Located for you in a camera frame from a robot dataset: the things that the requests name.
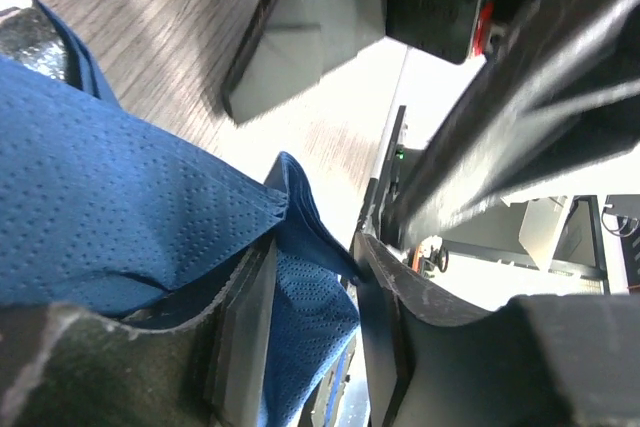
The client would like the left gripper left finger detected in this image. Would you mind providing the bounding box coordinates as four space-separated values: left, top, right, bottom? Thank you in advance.
119 236 276 426

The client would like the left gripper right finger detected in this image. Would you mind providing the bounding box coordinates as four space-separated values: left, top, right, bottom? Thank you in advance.
354 233 515 426

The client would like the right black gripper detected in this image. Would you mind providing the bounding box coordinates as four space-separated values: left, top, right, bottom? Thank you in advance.
222 0 639 247

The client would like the blue paper napkin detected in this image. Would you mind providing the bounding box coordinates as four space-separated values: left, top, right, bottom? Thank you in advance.
1 1 359 426

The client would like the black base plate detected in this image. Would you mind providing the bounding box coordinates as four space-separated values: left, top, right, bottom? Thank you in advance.
356 105 406 232

